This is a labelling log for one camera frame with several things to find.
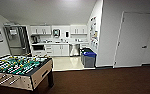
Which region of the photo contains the stainless steel dishwasher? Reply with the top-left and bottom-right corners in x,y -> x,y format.
69,43 -> 81,57

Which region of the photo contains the white two-door base cabinet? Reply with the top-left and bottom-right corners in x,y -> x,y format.
52,43 -> 70,57

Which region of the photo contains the grey bin with blue lid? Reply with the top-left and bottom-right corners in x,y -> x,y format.
82,50 -> 98,69

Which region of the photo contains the black paper towel dispenser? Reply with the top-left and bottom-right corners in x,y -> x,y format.
52,28 -> 61,38

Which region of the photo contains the white drawer unit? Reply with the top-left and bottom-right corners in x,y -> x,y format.
44,44 -> 54,56

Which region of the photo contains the black built-in microwave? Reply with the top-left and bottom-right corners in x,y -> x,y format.
32,44 -> 46,52

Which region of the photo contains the white wide drawer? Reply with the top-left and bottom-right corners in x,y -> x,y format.
31,50 -> 46,57

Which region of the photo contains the black coffee machine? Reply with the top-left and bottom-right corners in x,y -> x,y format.
31,34 -> 41,45

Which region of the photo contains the white door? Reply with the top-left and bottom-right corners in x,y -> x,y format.
113,11 -> 150,69

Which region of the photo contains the stainless steel refrigerator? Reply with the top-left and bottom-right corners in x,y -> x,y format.
3,25 -> 32,57

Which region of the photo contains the white paper notice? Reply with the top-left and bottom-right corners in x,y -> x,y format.
9,29 -> 19,36

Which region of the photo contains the foosball table with wooden handles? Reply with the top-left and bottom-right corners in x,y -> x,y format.
0,54 -> 55,92

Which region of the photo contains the dark door handle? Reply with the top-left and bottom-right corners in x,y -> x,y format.
141,45 -> 148,50

